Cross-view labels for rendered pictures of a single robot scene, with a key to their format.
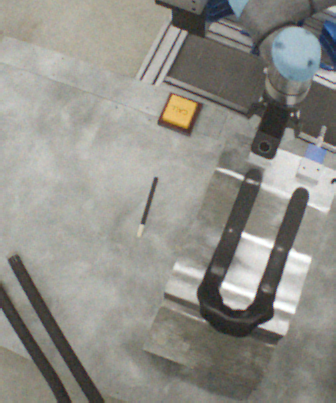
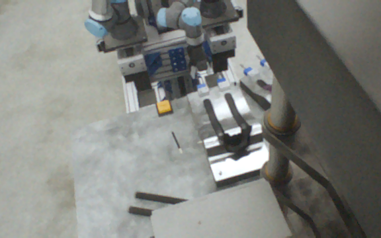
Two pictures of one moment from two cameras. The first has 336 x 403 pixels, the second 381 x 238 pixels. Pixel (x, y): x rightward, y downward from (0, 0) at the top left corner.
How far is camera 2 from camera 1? 90 cm
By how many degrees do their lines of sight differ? 28
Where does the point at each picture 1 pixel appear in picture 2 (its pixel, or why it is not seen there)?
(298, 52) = (192, 12)
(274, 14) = (176, 12)
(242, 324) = (245, 145)
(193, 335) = (230, 162)
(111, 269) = (180, 170)
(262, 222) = (221, 111)
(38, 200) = (131, 169)
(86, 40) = not seen: hidden behind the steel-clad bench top
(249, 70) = not seen: hidden behind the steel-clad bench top
